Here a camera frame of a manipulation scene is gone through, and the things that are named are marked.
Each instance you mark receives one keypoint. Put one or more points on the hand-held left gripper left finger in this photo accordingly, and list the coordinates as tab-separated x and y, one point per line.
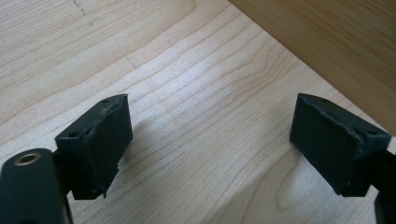
99	146

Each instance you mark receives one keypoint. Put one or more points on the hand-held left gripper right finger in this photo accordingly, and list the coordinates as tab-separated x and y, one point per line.
330	143

